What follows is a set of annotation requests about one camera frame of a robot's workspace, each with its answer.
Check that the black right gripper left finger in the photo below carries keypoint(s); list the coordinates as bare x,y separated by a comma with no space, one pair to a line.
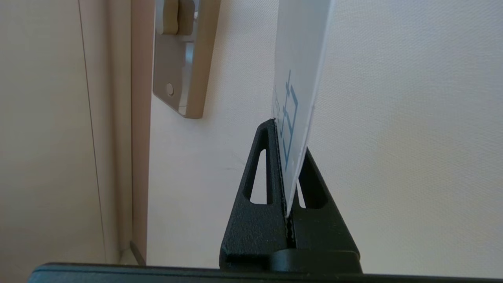
255,232

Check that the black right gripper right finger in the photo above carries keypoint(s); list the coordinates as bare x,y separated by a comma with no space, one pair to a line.
322,228

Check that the white and blue door hanger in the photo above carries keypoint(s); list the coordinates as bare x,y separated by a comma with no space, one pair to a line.
298,59

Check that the white room door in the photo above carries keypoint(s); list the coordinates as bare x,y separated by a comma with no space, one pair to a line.
412,137

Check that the brown metal lock plate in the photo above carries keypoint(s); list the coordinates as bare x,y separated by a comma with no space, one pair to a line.
177,70

